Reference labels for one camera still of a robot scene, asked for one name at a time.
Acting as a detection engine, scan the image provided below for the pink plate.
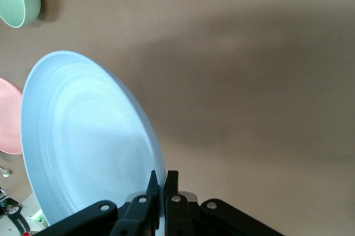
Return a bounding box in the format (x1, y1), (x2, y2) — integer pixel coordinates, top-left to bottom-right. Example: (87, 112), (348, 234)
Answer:
(0, 77), (24, 156)

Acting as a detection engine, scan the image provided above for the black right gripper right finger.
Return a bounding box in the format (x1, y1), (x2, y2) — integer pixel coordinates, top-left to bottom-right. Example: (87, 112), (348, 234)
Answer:
(163, 169), (284, 236)

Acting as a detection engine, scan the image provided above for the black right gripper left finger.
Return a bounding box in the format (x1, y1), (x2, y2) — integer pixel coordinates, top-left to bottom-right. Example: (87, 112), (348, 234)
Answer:
(33, 169), (161, 236)

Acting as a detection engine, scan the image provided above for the blue plate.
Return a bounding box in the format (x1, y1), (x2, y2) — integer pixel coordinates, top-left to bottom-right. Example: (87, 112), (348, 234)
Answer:
(21, 50), (168, 236)

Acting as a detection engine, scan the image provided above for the white power plug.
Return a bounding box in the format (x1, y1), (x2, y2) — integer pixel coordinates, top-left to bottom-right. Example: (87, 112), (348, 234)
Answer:
(0, 165), (13, 178)

